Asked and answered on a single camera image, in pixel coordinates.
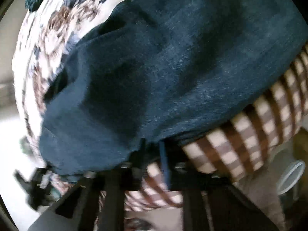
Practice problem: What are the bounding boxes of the floral fleece blanket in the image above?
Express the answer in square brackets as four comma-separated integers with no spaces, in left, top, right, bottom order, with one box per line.
[12,0,125,157]

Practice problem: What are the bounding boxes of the dark blue denim pants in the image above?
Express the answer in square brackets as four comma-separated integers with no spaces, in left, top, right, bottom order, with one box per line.
[39,0,307,175]

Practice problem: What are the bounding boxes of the brown checkered bed sheet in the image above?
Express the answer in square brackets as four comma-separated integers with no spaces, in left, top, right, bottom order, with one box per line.
[124,43,307,212]

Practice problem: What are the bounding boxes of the white plastic container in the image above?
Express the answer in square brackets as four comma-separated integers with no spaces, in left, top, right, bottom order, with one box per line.
[277,160,306,195]

